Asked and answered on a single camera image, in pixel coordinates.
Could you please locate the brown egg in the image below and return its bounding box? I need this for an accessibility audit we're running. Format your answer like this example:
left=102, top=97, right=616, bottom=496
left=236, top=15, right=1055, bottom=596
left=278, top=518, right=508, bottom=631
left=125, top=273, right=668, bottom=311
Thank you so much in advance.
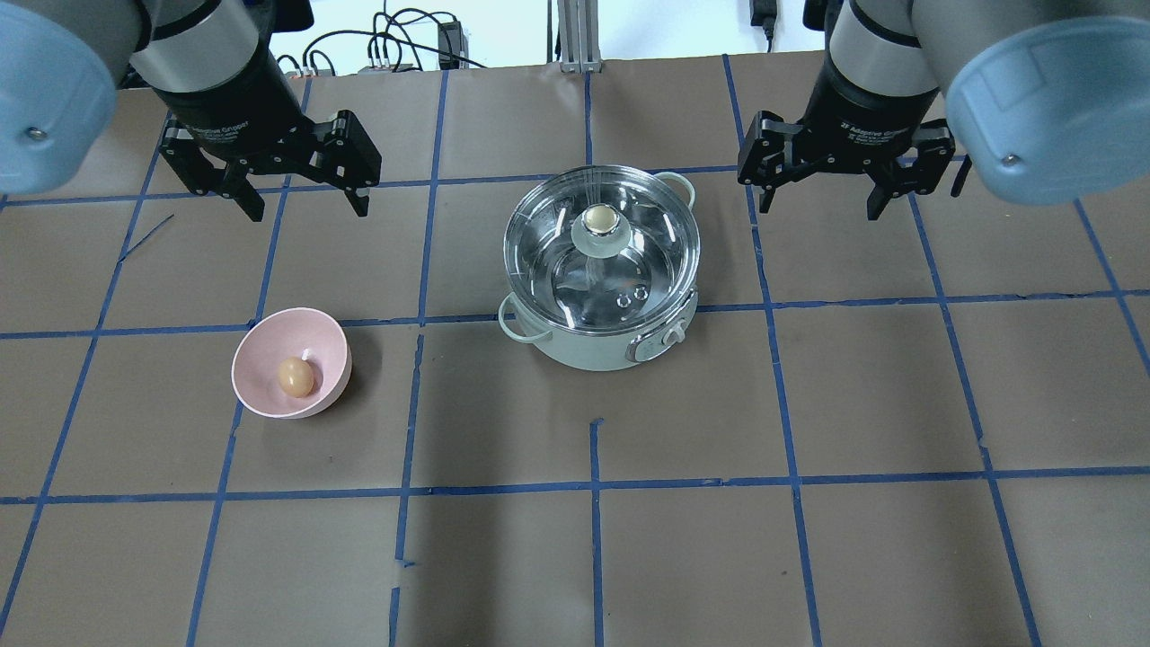
left=277, top=357, right=315, bottom=400

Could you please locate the black power adapter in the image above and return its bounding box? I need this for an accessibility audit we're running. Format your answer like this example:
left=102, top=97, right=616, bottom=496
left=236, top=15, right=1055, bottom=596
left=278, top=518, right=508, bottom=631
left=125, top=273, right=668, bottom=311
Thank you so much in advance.
left=437, top=20, right=465, bottom=69

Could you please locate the black plug adapter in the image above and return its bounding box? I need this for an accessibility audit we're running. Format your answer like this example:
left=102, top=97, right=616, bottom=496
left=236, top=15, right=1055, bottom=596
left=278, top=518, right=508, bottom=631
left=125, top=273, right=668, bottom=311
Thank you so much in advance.
left=750, top=0, right=779, bottom=52

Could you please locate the aluminium frame post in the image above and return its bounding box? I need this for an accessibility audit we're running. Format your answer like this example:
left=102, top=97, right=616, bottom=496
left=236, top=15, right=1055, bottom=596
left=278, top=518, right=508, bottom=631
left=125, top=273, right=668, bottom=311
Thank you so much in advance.
left=557, top=1, right=604, bottom=74

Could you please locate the pale green electric pot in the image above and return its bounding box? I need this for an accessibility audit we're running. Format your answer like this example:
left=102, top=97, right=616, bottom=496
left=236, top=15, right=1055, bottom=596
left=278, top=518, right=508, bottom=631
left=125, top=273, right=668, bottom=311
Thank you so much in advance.
left=497, top=164, right=702, bottom=372

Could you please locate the glass pot lid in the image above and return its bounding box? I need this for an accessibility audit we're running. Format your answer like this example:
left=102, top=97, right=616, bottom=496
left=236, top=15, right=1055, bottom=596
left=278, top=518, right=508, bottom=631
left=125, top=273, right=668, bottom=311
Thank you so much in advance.
left=503, top=164, right=702, bottom=336

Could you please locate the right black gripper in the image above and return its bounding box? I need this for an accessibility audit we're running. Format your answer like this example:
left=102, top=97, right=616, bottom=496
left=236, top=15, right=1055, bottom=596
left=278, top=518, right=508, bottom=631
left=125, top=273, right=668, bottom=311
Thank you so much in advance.
left=737, top=57, right=957, bottom=221

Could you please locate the pink bowl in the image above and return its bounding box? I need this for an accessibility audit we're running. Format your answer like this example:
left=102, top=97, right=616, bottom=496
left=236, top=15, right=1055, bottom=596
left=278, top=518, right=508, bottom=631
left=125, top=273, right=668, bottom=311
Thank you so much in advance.
left=230, top=307, right=353, bottom=421

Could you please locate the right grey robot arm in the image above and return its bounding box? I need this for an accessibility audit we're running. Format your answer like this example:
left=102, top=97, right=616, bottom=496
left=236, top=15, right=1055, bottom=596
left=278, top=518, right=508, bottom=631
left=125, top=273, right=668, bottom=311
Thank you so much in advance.
left=737, top=1, right=1149, bottom=219

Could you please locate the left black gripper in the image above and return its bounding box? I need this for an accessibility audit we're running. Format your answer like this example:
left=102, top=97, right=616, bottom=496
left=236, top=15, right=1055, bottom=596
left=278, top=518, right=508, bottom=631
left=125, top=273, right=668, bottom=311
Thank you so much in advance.
left=156, top=38, right=383, bottom=224

